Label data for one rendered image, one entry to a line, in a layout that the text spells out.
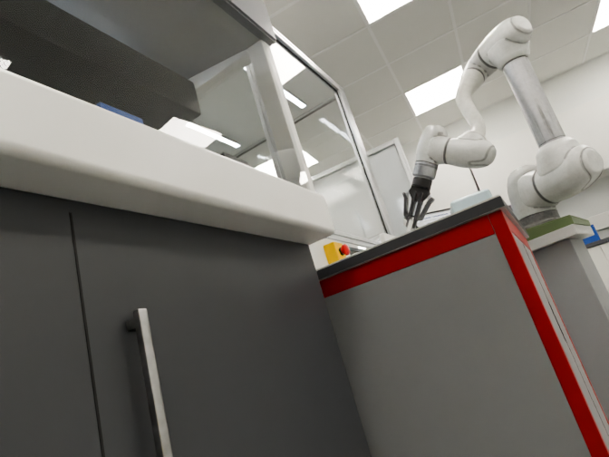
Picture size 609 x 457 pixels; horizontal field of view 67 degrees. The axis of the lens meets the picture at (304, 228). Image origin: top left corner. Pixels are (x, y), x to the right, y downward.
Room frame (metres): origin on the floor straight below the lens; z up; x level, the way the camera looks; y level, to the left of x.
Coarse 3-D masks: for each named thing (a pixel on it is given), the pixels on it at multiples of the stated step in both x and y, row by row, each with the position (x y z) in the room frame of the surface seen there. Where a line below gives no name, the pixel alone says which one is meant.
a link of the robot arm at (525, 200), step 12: (528, 168) 1.81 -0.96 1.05; (516, 180) 1.83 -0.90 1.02; (528, 180) 1.78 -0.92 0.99; (516, 192) 1.85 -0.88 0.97; (528, 192) 1.79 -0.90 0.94; (516, 204) 1.86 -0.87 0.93; (528, 204) 1.82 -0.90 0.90; (540, 204) 1.80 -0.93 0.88; (552, 204) 1.80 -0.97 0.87; (516, 216) 1.90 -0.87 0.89; (528, 216) 1.84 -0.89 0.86
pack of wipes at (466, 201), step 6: (480, 192) 1.04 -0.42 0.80; (486, 192) 1.03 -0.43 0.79; (462, 198) 1.05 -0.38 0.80; (468, 198) 1.04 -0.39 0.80; (474, 198) 1.04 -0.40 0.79; (480, 198) 1.04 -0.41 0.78; (486, 198) 1.03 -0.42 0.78; (450, 204) 1.06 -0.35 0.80; (456, 204) 1.05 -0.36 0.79; (462, 204) 1.05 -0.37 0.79; (468, 204) 1.04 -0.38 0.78; (450, 210) 1.10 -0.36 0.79; (456, 210) 1.05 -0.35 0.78
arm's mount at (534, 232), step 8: (568, 216) 1.70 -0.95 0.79; (544, 224) 1.76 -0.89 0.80; (552, 224) 1.74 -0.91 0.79; (560, 224) 1.72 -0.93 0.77; (568, 224) 1.71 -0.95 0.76; (576, 224) 1.74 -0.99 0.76; (584, 224) 1.81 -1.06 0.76; (528, 232) 1.80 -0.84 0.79; (536, 232) 1.78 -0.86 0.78; (544, 232) 1.76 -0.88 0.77; (528, 240) 1.81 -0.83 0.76
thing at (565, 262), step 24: (552, 240) 1.75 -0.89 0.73; (576, 240) 1.82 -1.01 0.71; (552, 264) 1.81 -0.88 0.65; (576, 264) 1.76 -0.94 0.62; (552, 288) 1.83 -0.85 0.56; (576, 288) 1.78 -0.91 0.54; (600, 288) 1.82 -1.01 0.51; (576, 312) 1.80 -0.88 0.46; (600, 312) 1.76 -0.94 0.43; (576, 336) 1.83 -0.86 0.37; (600, 336) 1.78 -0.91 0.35; (600, 360) 1.80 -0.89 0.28; (600, 384) 1.82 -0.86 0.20
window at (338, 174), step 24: (288, 72) 1.75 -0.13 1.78; (312, 72) 2.02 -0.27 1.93; (288, 96) 1.68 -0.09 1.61; (312, 96) 1.92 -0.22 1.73; (336, 96) 2.25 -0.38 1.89; (312, 120) 1.83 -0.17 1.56; (336, 120) 2.13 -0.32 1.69; (312, 144) 1.75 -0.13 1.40; (336, 144) 2.02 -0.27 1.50; (312, 168) 1.69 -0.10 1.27; (336, 168) 1.93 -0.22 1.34; (360, 168) 2.23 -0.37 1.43; (336, 192) 1.84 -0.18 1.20; (360, 192) 2.11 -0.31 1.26; (336, 216) 1.77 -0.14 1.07; (360, 216) 2.01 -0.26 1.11
